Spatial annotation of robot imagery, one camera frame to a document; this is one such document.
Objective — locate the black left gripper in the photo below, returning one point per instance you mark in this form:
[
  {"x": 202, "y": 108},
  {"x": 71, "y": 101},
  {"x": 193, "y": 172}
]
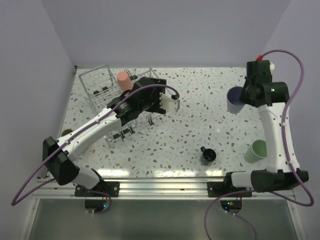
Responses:
[{"x": 156, "y": 108}]

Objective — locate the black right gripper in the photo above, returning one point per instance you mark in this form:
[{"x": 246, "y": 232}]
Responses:
[{"x": 243, "y": 97}]

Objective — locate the lilac tumbler cup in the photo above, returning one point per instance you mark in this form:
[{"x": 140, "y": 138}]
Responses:
[{"x": 234, "y": 105}]

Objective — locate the pink tumbler cup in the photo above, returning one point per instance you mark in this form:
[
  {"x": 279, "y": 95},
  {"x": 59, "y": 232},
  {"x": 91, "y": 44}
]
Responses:
[{"x": 124, "y": 81}]

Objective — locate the light green tumbler cup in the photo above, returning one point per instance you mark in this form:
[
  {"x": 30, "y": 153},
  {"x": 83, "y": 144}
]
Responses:
[{"x": 256, "y": 152}]

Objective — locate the dark blue glazed mug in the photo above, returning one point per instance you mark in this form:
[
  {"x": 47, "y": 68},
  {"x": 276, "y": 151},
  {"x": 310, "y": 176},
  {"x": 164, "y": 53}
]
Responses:
[{"x": 208, "y": 156}]

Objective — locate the grey beige mug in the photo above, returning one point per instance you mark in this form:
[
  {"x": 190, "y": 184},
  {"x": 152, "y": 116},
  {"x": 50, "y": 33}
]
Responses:
[{"x": 66, "y": 132}]

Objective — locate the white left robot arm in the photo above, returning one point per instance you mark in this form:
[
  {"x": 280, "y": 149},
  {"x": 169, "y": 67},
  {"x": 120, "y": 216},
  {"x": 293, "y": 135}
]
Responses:
[{"x": 59, "y": 155}]

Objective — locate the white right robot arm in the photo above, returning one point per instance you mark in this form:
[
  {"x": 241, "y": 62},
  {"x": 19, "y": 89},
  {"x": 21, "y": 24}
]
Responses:
[{"x": 282, "y": 170}]

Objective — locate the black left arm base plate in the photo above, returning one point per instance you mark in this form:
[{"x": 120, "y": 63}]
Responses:
[{"x": 110, "y": 188}]

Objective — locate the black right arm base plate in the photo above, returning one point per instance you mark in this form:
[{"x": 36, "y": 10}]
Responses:
[{"x": 218, "y": 188}]

